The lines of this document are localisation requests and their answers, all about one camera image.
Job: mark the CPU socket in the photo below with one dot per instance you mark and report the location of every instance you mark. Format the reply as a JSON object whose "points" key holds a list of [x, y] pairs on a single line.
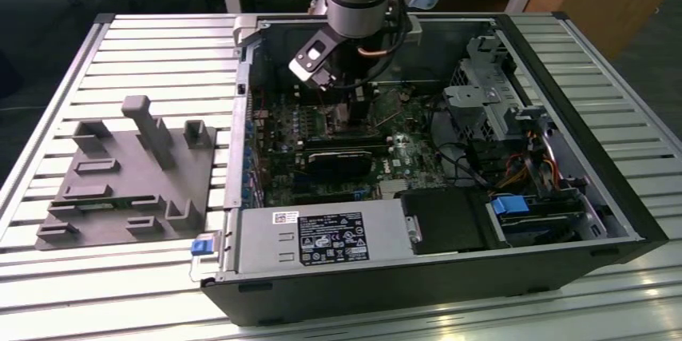
{"points": [[336, 119]]}

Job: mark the green motherboard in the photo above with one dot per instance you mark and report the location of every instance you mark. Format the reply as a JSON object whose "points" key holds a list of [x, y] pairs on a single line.
{"points": [[404, 157]]}

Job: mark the black graphics card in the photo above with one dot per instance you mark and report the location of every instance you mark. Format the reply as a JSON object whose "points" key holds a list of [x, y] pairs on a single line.
{"points": [[340, 163]]}

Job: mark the grey metal drive cage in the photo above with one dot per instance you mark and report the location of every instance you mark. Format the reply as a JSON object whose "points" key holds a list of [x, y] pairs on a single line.
{"points": [[479, 93]]}

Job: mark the silver chipset heatsink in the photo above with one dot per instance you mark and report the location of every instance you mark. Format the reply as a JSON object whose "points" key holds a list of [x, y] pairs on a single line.
{"points": [[392, 188]]}

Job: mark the black plastic shroud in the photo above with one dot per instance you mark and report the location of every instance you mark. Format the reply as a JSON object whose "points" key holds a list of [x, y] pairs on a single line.
{"points": [[447, 221]]}

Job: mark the blue disk carrier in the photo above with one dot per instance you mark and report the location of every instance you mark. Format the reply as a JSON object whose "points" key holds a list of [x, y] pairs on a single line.
{"points": [[509, 205]]}

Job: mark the grey power supply unit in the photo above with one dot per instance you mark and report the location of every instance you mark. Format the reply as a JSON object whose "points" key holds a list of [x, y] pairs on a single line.
{"points": [[255, 237]]}

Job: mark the grey parts rack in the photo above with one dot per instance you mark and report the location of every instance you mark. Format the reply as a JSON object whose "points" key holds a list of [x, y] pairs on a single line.
{"points": [[128, 181]]}

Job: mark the blue case latch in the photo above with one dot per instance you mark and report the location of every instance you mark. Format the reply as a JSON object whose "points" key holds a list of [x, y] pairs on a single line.
{"points": [[203, 244]]}

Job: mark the black PC case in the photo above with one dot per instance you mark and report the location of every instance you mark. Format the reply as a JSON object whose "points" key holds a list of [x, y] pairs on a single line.
{"points": [[372, 297]]}

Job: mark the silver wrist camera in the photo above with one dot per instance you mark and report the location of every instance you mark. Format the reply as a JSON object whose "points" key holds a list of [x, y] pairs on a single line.
{"points": [[314, 55]]}

